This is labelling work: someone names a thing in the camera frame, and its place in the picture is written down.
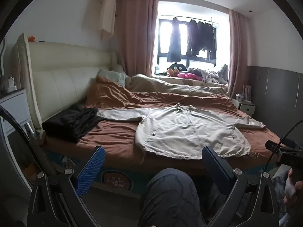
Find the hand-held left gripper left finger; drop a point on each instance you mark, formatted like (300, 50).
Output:
(91, 170)

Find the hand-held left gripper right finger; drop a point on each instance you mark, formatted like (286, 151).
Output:
(214, 166)

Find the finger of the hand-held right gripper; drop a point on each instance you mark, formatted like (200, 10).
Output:
(272, 146)

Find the beige jacket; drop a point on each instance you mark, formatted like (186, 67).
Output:
(189, 132)

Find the black clothes pile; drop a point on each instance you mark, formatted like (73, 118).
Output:
(71, 123)

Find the pile of clothes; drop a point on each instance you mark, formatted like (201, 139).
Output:
(210, 74)

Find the hanging dark clothes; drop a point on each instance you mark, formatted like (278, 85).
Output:
(201, 37)

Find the person's right hand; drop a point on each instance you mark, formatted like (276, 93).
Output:
(294, 194)

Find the white nightstand with drawers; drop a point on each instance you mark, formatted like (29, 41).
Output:
(246, 108)

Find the bed with brown sheet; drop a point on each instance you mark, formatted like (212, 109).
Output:
(118, 132)

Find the person's knee grey trousers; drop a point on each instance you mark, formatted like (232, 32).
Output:
(170, 198)

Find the clear desktop organizer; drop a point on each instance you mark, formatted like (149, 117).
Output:
(245, 94)

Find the pink cloth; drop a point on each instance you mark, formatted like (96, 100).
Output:
(189, 76)

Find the beige quilt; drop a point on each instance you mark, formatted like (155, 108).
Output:
(165, 86)

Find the cream leather headboard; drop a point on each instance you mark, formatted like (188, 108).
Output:
(59, 80)

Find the light green pillow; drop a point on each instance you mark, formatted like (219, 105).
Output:
(113, 76)

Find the white bedside table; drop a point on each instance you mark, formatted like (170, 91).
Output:
(14, 108)

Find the pink curtain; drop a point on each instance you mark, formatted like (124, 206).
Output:
(137, 35)
(236, 52)

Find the orange plush toy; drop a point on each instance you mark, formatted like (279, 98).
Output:
(172, 72)

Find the black plush toy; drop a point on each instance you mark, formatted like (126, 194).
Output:
(177, 66)

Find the small white device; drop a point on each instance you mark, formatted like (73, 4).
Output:
(11, 84)

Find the hanging dark long garment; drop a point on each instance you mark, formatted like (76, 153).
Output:
(174, 42)

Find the window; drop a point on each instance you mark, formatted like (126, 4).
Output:
(163, 40)

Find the small orange toy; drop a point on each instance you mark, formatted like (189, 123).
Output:
(31, 38)

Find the cream hanging cloth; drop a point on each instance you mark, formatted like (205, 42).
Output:
(107, 14)

